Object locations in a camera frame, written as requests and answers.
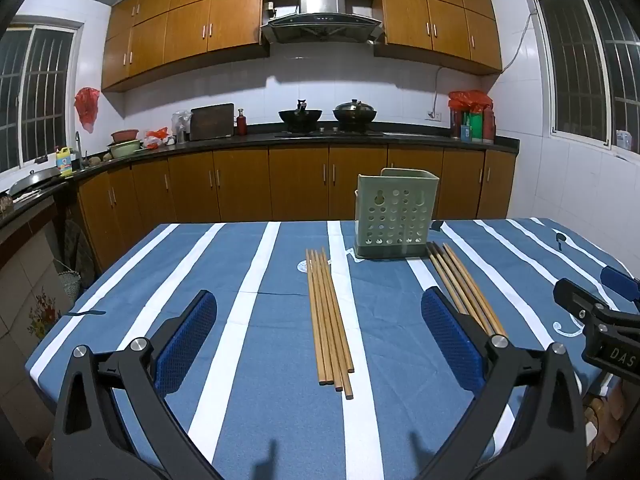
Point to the red plastic bag on hook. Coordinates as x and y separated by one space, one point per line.
87 107

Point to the clear plastic bag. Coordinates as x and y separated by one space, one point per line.
181 125

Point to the woven basket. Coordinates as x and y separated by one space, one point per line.
69 285

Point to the small red bottle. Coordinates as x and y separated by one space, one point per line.
242 124

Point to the steel range hood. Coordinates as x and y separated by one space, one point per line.
320 5

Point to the wooden base cabinets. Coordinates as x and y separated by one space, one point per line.
295 185

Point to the black kitchen countertop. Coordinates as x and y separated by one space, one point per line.
400 139

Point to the dark wooden cutting board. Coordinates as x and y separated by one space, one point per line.
212 122

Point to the green perforated utensil holder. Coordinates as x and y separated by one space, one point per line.
395 220

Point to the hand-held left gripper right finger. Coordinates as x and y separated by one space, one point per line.
450 340

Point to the gas stove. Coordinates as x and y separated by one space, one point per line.
330 132

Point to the metal pan lid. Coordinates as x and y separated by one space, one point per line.
35 180

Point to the wooden chopsticks in basket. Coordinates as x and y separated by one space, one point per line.
200 25

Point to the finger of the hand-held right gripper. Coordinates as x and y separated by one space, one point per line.
575 297
620 282

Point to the red and white plastic bag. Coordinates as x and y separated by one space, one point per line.
156 139

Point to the black wok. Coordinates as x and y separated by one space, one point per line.
300 117

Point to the blue white striped tablecloth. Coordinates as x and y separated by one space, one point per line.
250 335

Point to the red basin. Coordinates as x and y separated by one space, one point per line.
125 136

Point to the green carton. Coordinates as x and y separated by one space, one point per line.
472 127

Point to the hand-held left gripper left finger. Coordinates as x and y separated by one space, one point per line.
187 340

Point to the wooden chopstick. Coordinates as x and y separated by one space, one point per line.
316 320
468 285
341 320
334 320
472 285
458 285
322 320
328 320
454 285
463 285

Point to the white wall socket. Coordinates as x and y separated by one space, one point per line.
434 116

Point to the red plastic bag over bottles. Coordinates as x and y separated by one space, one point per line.
470 101

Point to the yellow detergent bottle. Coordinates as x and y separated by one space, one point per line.
64 162

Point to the metal faucet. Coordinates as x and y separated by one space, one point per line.
78 150

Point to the green basin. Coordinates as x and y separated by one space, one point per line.
125 149

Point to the black pot with lid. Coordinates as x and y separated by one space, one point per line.
355 112

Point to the barred window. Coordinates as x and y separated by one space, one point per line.
590 60
40 85

